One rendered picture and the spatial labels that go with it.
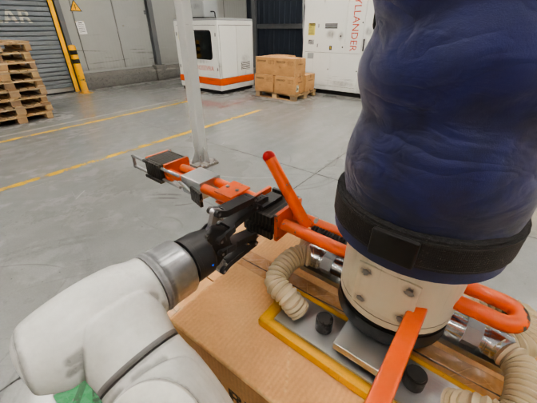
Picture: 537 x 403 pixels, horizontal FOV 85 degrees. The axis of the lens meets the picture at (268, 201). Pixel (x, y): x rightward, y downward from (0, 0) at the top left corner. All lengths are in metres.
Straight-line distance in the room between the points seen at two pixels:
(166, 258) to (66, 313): 0.12
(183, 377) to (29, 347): 0.16
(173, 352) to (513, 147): 0.39
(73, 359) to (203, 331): 0.22
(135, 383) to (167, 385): 0.04
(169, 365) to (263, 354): 0.19
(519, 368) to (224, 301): 0.44
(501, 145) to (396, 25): 0.14
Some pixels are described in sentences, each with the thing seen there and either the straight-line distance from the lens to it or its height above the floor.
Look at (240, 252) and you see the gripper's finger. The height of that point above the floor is 1.15.
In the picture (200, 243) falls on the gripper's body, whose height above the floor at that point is 1.23.
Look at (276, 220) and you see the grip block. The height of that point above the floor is 1.21.
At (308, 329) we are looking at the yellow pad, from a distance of 0.53.
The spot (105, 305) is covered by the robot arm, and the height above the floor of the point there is 1.24.
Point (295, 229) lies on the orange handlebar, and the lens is 0.53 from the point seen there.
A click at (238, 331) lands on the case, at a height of 1.06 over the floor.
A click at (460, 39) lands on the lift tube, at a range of 0.29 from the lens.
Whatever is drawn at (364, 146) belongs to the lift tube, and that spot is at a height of 1.39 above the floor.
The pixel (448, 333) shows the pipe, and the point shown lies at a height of 1.10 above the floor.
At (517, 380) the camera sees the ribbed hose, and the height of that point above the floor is 1.14.
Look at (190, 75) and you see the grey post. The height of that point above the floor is 1.06.
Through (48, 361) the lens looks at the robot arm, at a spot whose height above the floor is 1.22.
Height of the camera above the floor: 1.51
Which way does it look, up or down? 31 degrees down
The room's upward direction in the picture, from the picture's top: straight up
